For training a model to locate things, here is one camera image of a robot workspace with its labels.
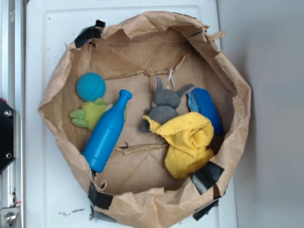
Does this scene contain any blue plastic bottle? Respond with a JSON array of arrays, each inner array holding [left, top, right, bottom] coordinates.
[[82, 89, 133, 173]]

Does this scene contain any brown paper bag bin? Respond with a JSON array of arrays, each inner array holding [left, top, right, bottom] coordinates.
[[38, 11, 251, 228]]

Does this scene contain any grey plush bunny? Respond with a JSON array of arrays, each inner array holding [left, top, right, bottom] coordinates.
[[144, 77, 194, 125]]

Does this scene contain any yellow terry cloth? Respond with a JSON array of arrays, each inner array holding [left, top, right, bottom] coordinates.
[[143, 112, 215, 180]]

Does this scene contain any blue sponge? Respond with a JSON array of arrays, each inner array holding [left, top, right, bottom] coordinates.
[[187, 88, 224, 135]]

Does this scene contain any teal headed green plush toy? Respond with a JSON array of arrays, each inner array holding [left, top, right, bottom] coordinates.
[[69, 73, 132, 133]]

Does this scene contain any white plastic tray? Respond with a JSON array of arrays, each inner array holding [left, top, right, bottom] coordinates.
[[25, 0, 238, 228]]

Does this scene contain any black mounting plate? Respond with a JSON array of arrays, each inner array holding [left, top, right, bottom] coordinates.
[[0, 98, 16, 174]]

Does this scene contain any aluminium frame rail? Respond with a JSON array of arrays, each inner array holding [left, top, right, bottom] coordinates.
[[0, 0, 27, 228]]

